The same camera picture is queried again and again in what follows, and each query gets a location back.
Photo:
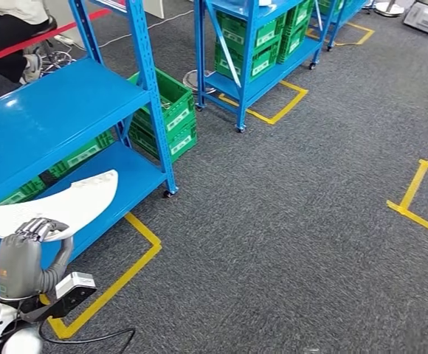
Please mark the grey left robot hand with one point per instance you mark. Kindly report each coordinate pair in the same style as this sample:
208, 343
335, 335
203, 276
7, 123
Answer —
18, 268

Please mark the black stool under person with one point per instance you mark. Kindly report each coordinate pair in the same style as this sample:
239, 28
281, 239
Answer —
51, 57

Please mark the blue metal shelf rack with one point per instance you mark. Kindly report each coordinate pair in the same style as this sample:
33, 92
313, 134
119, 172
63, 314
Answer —
341, 22
51, 102

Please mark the white curved plastic part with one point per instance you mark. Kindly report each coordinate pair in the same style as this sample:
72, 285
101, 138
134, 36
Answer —
70, 205

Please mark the green crate with white label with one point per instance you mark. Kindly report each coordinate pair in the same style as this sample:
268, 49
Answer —
232, 32
293, 44
261, 66
18, 195
85, 151
299, 14

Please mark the long red barrier belt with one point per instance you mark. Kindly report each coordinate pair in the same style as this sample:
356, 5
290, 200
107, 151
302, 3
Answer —
33, 40

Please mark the round metal stanchion base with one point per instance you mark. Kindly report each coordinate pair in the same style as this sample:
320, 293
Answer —
195, 80
389, 8

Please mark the white power strip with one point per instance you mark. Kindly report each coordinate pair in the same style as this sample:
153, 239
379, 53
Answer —
63, 39

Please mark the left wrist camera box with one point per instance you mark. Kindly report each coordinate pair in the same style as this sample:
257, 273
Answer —
76, 283

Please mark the white board panel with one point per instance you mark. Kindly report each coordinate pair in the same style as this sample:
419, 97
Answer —
154, 7

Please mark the person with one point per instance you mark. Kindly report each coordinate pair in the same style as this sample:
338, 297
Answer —
3, 34

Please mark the blue rack holding green crates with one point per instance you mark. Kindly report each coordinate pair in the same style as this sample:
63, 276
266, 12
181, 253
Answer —
251, 83

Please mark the grey flat device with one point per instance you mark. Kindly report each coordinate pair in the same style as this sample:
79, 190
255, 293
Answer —
426, 18

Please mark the green plastic crate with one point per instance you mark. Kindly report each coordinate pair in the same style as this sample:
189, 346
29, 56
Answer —
333, 6
181, 144

